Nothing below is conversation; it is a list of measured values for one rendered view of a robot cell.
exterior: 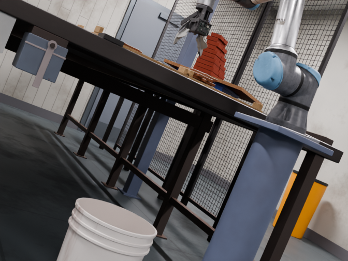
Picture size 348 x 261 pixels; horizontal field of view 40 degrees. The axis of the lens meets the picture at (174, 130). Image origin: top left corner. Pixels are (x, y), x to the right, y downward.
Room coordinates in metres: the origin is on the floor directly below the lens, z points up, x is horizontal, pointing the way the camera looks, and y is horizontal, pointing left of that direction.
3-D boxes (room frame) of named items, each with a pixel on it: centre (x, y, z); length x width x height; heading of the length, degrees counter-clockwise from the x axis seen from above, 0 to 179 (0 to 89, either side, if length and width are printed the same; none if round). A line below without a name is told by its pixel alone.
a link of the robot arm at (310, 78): (1.76, -0.35, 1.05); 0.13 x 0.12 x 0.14; 126
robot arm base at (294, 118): (1.77, -0.37, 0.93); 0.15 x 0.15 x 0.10
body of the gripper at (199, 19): (2.12, 0.08, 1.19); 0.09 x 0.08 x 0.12; 34
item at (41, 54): (1.60, 0.50, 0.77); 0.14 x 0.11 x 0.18; 118
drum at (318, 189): (5.73, -1.70, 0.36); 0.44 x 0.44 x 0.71
